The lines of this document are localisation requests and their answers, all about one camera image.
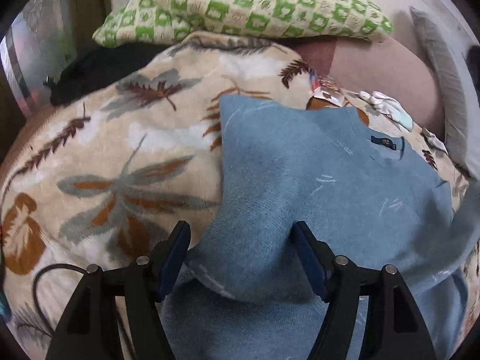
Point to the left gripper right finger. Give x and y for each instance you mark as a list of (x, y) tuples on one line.
[(394, 326)]

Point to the beige leaf pattern blanket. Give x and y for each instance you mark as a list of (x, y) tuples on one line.
[(104, 179)]

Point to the black fuzzy garment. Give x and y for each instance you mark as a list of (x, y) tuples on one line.
[(98, 69)]

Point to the grey folded cloth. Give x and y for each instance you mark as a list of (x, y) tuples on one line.
[(456, 87)]

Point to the green checkered pillow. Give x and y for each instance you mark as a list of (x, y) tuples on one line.
[(167, 22)]

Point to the pink bed sheet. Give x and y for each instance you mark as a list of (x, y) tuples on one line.
[(387, 67)]

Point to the white work glove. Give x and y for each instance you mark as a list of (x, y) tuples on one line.
[(389, 107)]

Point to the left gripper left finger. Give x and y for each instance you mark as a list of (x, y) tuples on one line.
[(89, 327)]

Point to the blue knit sweater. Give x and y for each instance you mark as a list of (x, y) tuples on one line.
[(244, 294)]

